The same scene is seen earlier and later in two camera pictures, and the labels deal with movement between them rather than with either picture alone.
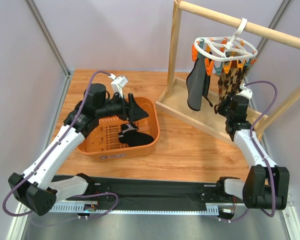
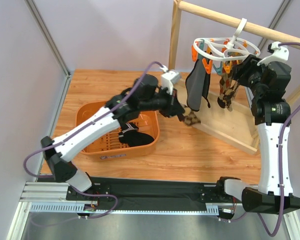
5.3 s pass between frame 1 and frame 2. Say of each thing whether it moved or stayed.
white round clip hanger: stayed
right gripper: moved
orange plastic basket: stayed
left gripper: moved
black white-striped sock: stayed
